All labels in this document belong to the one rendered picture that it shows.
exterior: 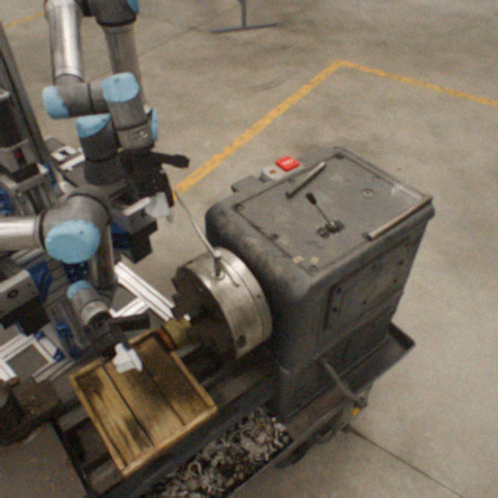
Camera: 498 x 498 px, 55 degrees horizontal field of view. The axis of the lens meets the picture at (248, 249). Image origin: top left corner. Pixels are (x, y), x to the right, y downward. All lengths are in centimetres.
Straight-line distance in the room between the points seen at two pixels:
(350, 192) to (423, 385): 137
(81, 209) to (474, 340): 223
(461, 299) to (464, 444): 88
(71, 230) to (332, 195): 77
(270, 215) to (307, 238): 14
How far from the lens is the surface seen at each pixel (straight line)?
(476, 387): 273
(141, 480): 156
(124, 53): 155
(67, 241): 122
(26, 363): 254
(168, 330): 132
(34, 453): 141
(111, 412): 149
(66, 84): 124
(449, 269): 319
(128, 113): 111
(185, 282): 133
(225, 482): 169
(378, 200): 151
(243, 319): 126
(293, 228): 137
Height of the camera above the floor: 218
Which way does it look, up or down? 45 degrees down
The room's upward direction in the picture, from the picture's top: straight up
